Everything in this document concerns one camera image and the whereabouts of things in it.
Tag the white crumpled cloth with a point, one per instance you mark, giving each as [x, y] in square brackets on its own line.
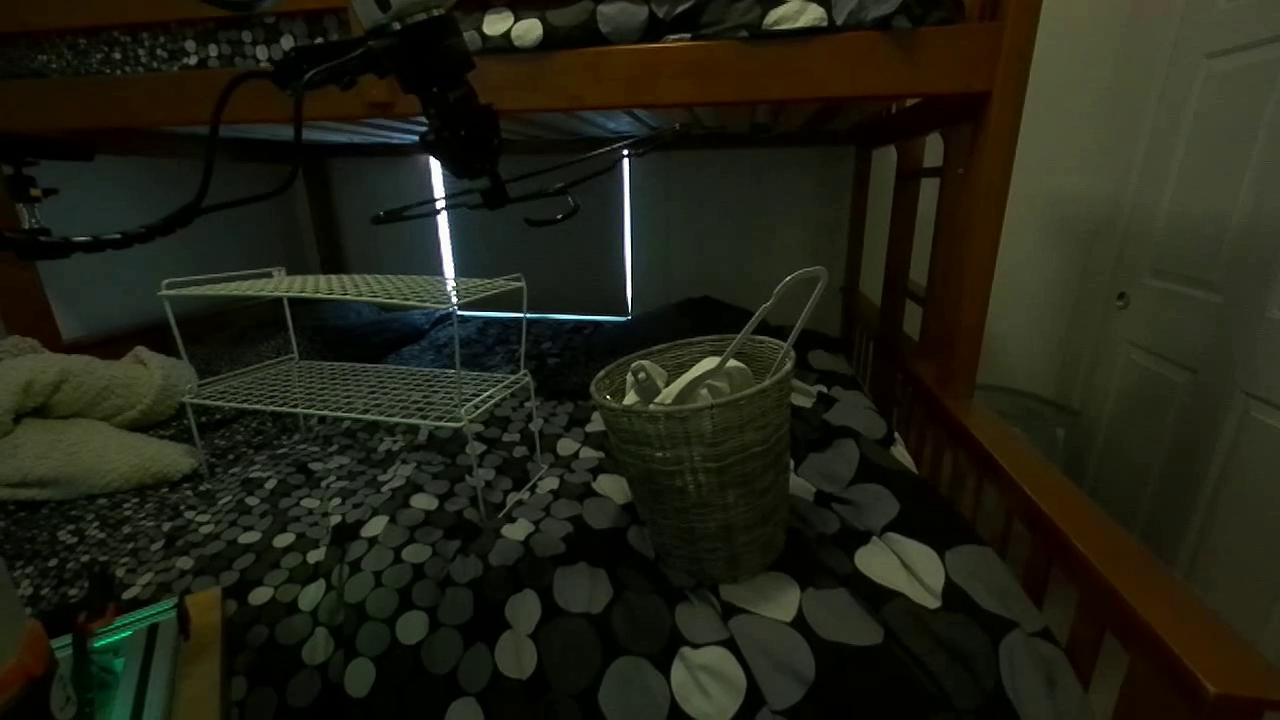
[642, 383]

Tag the wooden bunk bed frame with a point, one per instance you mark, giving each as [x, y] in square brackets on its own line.
[747, 67]

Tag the black spotted bedspread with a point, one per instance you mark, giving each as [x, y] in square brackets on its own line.
[535, 586]

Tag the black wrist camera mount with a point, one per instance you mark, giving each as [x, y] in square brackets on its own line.
[402, 59]

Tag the grey woven basket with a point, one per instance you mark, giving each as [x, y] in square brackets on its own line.
[704, 467]

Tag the white panelled door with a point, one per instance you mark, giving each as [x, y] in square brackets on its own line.
[1187, 306]

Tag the spotted bunk mattress bedding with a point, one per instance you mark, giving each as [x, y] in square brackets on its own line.
[625, 16]

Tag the white plastic coat hanger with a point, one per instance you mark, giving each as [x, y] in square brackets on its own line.
[692, 378]

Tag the black coat hanger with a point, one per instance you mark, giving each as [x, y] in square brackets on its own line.
[427, 205]

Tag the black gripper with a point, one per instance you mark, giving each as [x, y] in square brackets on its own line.
[463, 128]

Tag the pale crumpled towel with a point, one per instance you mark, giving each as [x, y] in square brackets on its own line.
[94, 402]

